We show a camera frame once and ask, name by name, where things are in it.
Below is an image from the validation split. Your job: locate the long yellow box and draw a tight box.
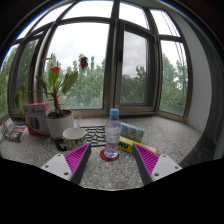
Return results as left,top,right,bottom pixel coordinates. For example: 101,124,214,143
117,135,160,155

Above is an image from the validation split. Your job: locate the potted plant in white pot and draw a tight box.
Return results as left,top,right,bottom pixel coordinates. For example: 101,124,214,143
13,55,90,140

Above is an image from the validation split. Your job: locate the red and white filament box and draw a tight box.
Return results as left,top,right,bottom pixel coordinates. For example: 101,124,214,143
22,102,51,136

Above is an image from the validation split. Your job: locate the black-and-white patterned sheet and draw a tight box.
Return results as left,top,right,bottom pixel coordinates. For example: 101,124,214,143
79,124,108,148

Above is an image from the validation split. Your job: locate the blue-green patterned box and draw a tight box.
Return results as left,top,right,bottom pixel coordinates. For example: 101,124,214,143
119,121,146,144

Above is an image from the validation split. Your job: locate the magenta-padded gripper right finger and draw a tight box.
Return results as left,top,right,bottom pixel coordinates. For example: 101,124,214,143
132,143,183,186

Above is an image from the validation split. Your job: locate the white mug with black handle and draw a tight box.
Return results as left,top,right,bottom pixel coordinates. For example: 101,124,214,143
54,126,88,152

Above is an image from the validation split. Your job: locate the clear blue-capped water bottle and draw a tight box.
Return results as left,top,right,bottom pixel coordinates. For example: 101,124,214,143
104,108,122,159

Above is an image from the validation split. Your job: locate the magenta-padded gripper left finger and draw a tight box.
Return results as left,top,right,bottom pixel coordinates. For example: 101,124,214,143
40,142,92,185

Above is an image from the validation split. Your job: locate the flat round red coaster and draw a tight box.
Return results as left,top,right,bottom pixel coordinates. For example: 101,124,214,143
99,148,121,163

